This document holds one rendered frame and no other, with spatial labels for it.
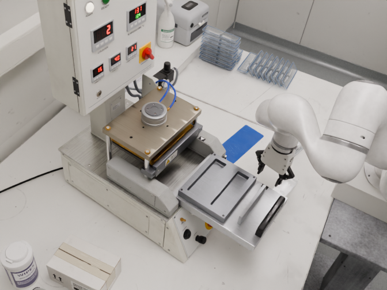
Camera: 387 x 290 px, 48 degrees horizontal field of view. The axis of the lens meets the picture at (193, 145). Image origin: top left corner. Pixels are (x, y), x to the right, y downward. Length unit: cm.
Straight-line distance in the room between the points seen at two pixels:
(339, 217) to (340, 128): 81
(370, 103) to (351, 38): 277
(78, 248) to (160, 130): 43
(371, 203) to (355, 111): 83
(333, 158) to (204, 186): 53
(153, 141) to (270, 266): 58
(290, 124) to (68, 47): 59
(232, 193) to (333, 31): 254
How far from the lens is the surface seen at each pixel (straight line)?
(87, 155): 149
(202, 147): 147
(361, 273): 209
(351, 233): 169
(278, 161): 149
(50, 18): 118
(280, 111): 100
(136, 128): 131
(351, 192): 172
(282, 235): 159
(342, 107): 96
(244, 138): 185
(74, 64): 120
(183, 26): 219
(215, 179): 135
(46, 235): 153
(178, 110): 138
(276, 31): 384
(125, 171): 134
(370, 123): 96
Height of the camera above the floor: 203
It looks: 46 degrees down
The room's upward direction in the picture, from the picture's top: 9 degrees clockwise
